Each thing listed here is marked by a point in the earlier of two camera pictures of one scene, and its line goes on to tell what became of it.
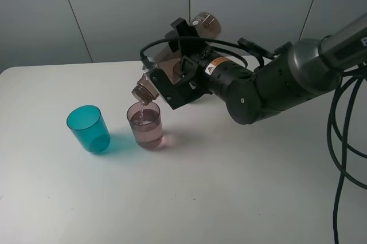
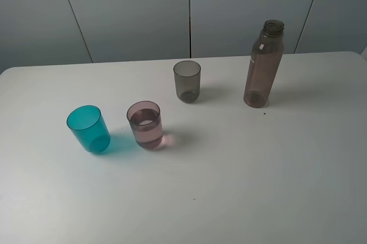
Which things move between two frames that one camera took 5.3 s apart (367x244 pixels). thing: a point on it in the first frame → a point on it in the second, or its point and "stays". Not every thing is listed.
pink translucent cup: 146,124 stays
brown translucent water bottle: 207,25 → 264,64
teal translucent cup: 86,122 stays
